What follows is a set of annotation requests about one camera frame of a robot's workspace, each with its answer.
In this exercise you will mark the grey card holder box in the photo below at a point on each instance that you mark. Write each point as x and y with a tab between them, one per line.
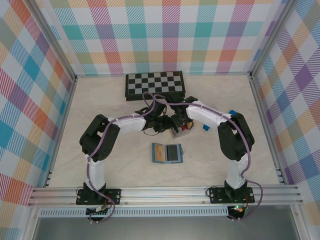
178	135

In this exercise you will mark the grey metal shelf panel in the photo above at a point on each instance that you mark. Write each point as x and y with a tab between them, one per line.
162	230

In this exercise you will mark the aluminium table side rail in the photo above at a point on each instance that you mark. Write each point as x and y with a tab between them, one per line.
63	125
265	125

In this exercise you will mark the teal leather card holder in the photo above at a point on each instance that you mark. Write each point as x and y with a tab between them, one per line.
180	157

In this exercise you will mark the orange credit card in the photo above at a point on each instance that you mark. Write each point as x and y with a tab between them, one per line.
160	153

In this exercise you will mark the black credit card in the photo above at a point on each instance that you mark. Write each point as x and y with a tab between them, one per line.
172	153

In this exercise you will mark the black silver folding chessboard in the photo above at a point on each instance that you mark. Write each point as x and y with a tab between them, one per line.
155	82

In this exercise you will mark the small circuit board green light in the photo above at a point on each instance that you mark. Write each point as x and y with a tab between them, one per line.
237	208

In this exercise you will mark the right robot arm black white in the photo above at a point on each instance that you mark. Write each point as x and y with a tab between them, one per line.
237	140

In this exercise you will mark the aluminium mounting rail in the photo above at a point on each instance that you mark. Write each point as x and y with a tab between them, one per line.
162	195

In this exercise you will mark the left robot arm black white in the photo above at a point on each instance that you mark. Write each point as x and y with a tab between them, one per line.
98	140

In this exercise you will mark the red credit card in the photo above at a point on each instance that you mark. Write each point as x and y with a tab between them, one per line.
183	128

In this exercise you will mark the aluminium frame post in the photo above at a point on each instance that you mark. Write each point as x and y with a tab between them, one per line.
55	40
271	37

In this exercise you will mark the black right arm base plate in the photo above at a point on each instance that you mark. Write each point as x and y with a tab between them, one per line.
217	195

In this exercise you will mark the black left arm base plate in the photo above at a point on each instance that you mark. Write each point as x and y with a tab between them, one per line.
113	196

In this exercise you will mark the thin aluminium table rail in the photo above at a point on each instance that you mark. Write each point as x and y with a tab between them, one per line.
212	74

